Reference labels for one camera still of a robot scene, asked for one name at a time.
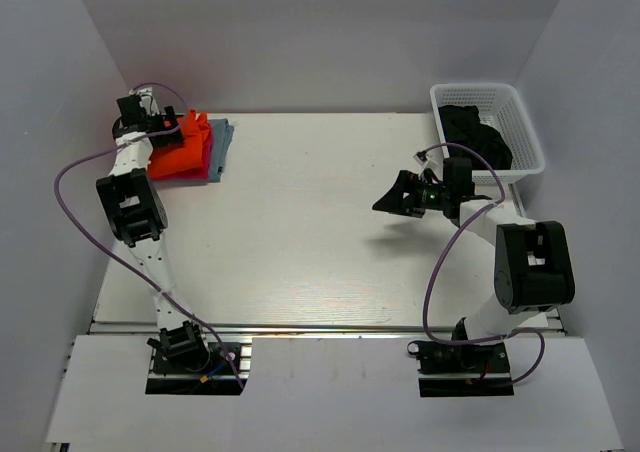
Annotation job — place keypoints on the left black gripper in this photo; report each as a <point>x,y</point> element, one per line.
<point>171,118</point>

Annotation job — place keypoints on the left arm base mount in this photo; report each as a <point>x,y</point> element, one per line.
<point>205,373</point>

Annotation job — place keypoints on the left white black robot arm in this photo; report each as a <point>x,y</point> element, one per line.
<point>138,219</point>

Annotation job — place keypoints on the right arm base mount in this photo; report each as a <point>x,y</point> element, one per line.
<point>446,371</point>

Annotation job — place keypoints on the orange t shirt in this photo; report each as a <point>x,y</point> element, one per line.
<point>170,160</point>

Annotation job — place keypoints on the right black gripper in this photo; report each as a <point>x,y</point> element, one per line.
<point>396,202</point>

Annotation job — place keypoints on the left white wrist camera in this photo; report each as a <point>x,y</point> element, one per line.
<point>147,99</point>

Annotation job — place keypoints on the folded pink t shirt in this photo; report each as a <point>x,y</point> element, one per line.
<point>198,173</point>

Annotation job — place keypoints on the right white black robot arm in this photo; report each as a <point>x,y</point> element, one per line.
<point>532,270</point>

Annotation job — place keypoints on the white plastic basket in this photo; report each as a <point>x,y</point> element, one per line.
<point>490,119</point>

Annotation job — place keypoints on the folded grey blue t shirt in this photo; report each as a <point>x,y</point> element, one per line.
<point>222,134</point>

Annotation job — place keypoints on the black t shirt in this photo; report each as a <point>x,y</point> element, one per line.
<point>462,125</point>

